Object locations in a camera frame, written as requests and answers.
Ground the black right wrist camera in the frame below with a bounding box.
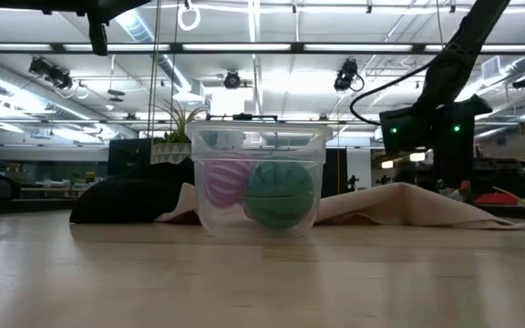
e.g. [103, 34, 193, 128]
[377, 106, 434, 158]

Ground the dark hanging cable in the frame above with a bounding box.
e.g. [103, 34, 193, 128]
[147, 0, 163, 138]

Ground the green striped melon toy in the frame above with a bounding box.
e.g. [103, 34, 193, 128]
[242, 156, 315, 231]

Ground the black cloth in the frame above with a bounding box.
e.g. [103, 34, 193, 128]
[69, 161, 198, 225]

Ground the beige cloth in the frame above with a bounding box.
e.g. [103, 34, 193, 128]
[155, 181, 525, 231]

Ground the black clamp on rail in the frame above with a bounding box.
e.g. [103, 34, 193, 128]
[206, 112, 280, 124]

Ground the black upright panel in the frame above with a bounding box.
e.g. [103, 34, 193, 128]
[324, 148, 349, 195]

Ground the succulent in white geometric pot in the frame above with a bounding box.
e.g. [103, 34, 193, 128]
[150, 100, 209, 166]

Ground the red storage bin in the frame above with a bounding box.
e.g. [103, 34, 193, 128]
[474, 192, 520, 206]

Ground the black box speaker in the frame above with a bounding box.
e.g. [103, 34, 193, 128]
[107, 138, 155, 178]

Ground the black horizontal frame rail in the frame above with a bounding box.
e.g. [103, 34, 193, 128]
[0, 118, 525, 127]

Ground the pink white striped produce toy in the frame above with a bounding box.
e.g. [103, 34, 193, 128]
[203, 151, 255, 210]

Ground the clear plastic tupperware container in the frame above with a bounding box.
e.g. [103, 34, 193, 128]
[185, 119, 335, 238]

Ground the black round ceiling camera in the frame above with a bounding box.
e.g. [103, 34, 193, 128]
[222, 69, 242, 90]

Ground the black ceiling track light cluster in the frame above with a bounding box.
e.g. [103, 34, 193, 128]
[28, 56, 75, 91]

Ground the black ceiling camera with cable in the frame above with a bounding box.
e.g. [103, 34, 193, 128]
[333, 57, 365, 95]

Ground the black overhead frame beam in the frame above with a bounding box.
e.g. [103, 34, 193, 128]
[0, 41, 525, 56]

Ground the white hanging ring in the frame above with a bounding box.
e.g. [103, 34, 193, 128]
[177, 0, 202, 32]

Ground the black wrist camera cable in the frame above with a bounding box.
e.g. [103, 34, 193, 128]
[349, 55, 444, 127]

